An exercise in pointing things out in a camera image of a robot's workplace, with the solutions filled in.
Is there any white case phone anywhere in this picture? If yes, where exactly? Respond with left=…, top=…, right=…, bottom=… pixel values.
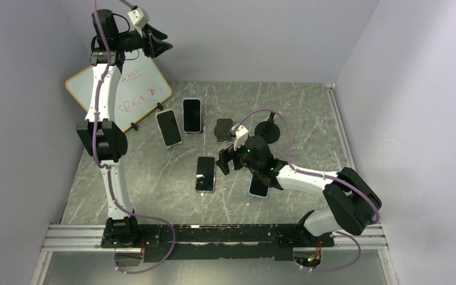
left=195, top=156, right=216, bottom=192

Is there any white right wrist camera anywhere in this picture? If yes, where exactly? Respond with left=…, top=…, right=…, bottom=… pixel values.
left=231, top=125, right=249, bottom=150

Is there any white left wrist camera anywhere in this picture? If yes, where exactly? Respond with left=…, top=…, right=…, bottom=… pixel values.
left=128, top=6, right=150, bottom=29

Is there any pink case phone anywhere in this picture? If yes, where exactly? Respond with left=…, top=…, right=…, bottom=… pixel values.
left=156, top=109, right=182, bottom=148

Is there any lavender case phone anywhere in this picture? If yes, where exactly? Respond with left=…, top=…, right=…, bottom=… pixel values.
left=182, top=98, right=202, bottom=134

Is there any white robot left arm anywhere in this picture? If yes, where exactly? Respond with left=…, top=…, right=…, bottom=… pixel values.
left=76, top=5, right=173, bottom=248

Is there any black round-base phone holder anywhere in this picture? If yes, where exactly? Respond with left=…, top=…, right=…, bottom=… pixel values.
left=254, top=112, right=280, bottom=144

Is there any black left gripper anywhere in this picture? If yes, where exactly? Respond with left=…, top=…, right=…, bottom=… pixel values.
left=117, top=23, right=175, bottom=59

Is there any whiteboard with wooden frame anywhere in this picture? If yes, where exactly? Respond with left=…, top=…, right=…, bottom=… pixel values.
left=65, top=56, right=172, bottom=132

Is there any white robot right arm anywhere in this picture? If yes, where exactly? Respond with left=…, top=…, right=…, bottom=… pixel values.
left=216, top=136, right=382, bottom=246

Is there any blue case phone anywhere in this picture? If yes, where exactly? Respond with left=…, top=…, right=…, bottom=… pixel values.
left=248, top=175, right=270, bottom=198

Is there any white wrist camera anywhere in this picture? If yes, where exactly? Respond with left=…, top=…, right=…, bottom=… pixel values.
left=231, top=125, right=249, bottom=150
left=128, top=6, right=150, bottom=29

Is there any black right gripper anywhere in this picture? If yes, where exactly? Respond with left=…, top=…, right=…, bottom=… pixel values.
left=216, top=138, right=261, bottom=175

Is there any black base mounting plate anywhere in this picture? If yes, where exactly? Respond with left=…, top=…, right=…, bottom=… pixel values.
left=100, top=224, right=335, bottom=262

